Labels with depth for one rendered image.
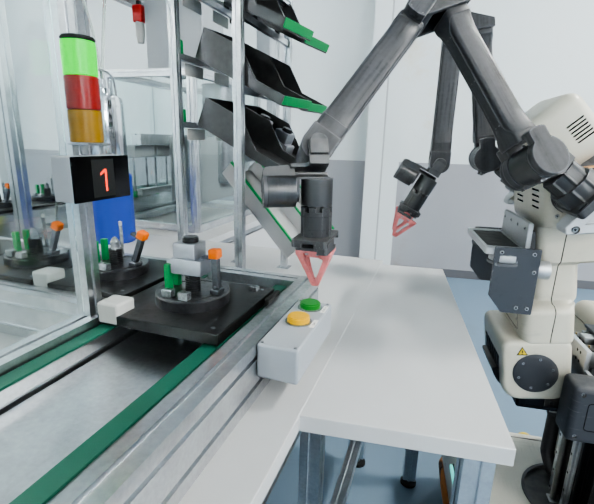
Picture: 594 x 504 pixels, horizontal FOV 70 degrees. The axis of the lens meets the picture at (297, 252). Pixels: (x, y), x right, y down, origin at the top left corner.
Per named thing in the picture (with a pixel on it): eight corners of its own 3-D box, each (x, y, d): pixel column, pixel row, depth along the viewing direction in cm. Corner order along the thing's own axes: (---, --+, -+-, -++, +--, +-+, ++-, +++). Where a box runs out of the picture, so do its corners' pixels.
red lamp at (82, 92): (108, 111, 68) (105, 78, 67) (84, 108, 64) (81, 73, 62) (84, 110, 70) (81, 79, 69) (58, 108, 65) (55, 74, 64)
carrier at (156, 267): (191, 271, 105) (189, 222, 102) (124, 305, 83) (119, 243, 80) (113, 260, 112) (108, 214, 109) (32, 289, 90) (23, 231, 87)
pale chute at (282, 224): (310, 248, 116) (321, 238, 113) (286, 259, 105) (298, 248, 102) (250, 170, 120) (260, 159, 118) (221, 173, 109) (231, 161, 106)
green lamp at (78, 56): (105, 77, 67) (103, 44, 66) (80, 73, 62) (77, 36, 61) (81, 78, 69) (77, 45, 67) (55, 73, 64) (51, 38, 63)
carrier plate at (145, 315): (274, 296, 89) (274, 287, 89) (218, 346, 67) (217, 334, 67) (177, 282, 97) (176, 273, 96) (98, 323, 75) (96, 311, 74)
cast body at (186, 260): (212, 271, 81) (211, 235, 79) (200, 277, 77) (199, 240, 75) (174, 266, 84) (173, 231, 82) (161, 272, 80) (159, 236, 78)
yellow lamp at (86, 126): (111, 142, 70) (108, 111, 68) (87, 142, 65) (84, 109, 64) (87, 142, 71) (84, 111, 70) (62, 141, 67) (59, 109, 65)
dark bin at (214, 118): (306, 174, 111) (317, 148, 108) (280, 177, 100) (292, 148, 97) (228, 126, 120) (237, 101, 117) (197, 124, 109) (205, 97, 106)
